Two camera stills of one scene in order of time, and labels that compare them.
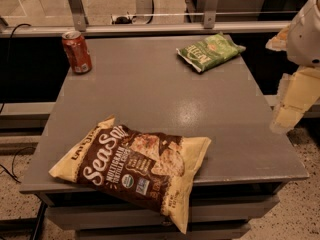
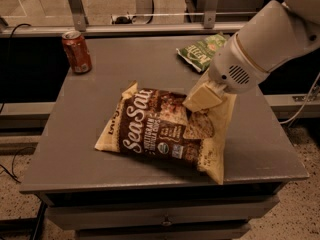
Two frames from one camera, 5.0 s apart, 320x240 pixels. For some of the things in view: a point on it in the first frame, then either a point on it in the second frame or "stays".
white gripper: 306,39 -> 235,66
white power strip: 122,19 stays
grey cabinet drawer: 211,217 stays
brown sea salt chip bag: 148,172 -> 157,123
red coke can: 77,51 stays
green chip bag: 206,53 stays
